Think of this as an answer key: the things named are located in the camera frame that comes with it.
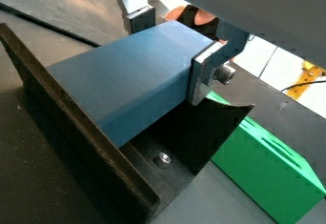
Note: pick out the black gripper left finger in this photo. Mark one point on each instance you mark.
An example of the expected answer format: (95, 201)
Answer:
(139, 15)

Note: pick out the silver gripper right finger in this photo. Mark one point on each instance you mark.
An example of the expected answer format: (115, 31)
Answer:
(208, 64)

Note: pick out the blue rectangular block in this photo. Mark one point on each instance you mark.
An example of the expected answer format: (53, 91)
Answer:
(129, 81)

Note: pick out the green shape sorting board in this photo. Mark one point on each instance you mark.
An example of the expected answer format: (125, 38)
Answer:
(270, 172)

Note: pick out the black fixture stand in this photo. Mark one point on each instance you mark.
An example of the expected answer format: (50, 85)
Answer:
(144, 172)

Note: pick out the person in black shirt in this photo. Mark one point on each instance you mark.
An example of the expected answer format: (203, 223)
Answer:
(196, 19)

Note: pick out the yellow metal frame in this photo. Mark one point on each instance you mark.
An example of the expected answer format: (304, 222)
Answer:
(311, 72)

